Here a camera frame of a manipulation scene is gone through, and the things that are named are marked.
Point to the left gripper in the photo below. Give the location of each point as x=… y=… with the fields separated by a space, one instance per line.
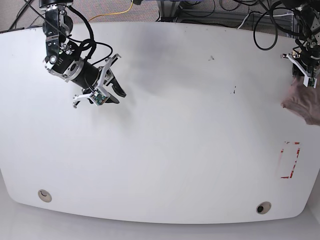
x=309 y=58

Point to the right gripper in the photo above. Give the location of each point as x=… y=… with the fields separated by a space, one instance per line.
x=88 y=75

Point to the pink t-shirt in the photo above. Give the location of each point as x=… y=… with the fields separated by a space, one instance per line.
x=304 y=101

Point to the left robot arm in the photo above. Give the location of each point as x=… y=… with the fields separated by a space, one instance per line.
x=306 y=15

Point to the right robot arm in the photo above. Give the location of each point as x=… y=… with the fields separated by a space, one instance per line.
x=68 y=58

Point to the red tape rectangle marking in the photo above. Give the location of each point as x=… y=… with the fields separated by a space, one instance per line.
x=288 y=159

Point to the left table grommet hole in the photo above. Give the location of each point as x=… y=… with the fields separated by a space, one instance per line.
x=45 y=196

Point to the table grommet hole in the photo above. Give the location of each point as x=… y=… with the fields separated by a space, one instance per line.
x=45 y=196
x=263 y=208

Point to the right table grommet hole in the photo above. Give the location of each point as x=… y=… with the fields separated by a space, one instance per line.
x=263 y=208

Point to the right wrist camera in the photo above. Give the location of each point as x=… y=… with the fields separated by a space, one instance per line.
x=99 y=94

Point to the aluminium frame base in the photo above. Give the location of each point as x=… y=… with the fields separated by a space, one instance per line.
x=238 y=14

